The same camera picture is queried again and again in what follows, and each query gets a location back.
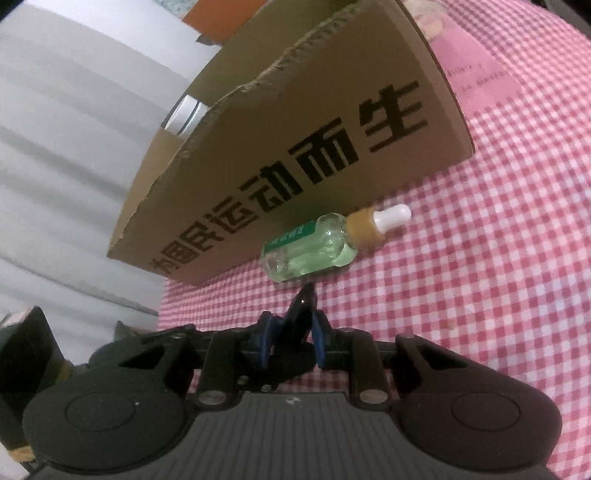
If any orange Philips box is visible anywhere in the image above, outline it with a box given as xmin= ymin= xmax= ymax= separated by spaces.
xmin=182 ymin=0 xmax=266 ymax=44

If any pink checkered tablecloth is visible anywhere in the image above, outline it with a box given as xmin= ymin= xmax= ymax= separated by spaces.
xmin=156 ymin=0 xmax=591 ymax=480

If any black device with label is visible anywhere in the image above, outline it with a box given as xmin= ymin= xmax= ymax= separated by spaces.
xmin=1 ymin=306 xmax=72 ymax=471

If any grey white sofa cushion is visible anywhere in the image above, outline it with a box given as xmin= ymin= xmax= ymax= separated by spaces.
xmin=1 ymin=1 xmax=216 ymax=363

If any brown cardboard box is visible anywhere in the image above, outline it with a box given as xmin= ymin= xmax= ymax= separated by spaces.
xmin=107 ymin=1 xmax=475 ymax=285

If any green glass dropper bottle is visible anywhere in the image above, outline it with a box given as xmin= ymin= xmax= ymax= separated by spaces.
xmin=259 ymin=204 xmax=412 ymax=283

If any pink cartoon cloth patch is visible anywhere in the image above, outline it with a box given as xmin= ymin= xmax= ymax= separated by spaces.
xmin=404 ymin=0 xmax=520 ymax=116

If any white plastic supplement bottle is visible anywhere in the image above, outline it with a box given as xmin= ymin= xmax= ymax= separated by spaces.
xmin=163 ymin=95 xmax=209 ymax=140

